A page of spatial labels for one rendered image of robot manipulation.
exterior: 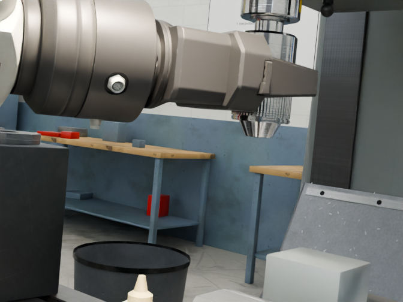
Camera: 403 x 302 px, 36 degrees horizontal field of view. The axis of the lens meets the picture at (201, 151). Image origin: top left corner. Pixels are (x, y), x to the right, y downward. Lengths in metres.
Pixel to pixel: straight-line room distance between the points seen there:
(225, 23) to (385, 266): 5.19
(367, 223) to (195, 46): 0.47
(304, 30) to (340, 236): 4.62
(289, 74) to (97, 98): 0.15
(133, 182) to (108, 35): 6.14
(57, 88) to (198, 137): 5.55
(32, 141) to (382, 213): 0.45
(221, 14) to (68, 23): 5.56
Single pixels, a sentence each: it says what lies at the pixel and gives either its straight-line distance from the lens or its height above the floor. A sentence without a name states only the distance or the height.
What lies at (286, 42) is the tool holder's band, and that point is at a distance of 0.48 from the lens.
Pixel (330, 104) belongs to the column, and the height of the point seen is 1.23.
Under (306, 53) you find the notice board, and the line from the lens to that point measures 5.36.
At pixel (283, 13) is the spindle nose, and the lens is 0.48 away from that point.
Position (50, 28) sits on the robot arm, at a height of 1.24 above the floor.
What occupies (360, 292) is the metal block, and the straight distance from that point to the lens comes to 0.47.
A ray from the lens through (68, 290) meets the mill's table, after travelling 0.83.
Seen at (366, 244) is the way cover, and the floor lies 1.06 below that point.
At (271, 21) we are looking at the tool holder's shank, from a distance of 0.49.
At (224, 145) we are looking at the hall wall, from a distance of 5.74.
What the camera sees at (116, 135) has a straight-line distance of 6.26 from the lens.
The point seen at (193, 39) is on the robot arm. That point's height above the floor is 1.25.
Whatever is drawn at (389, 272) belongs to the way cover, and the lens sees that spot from 0.80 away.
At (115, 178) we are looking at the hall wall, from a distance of 6.73.
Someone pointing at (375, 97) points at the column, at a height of 1.25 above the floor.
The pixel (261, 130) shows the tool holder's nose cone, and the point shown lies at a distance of 0.48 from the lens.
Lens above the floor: 1.20
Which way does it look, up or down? 3 degrees down
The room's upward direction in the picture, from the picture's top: 5 degrees clockwise
